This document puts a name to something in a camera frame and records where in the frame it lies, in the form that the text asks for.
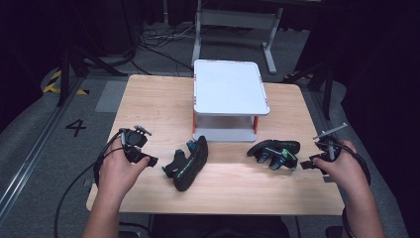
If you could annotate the metal floor rail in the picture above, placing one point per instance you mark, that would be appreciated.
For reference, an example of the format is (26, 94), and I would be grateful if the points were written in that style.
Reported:
(36, 155)

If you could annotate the person's right hand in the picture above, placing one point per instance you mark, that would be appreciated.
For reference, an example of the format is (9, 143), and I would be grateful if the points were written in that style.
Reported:
(343, 170)

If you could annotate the black sandal with green trim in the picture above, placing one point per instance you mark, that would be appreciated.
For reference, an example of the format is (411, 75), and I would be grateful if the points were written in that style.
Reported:
(189, 165)
(275, 152)

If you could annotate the black tripod stand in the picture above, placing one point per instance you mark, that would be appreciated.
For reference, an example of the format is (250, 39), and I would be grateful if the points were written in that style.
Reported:
(325, 86)
(71, 71)

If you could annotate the white two-tier rack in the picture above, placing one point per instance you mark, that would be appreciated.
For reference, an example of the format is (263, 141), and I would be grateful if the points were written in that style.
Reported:
(229, 87)

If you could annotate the person's left hand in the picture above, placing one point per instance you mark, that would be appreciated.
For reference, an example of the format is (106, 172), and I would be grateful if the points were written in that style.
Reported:
(119, 172)

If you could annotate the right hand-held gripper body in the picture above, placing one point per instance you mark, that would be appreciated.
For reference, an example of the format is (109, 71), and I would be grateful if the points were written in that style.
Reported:
(327, 145)

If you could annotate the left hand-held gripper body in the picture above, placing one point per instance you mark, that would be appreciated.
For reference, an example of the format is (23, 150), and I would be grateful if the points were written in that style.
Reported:
(133, 139)

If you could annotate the grey metal stand frame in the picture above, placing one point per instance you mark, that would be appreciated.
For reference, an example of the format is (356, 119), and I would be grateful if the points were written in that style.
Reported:
(237, 18)

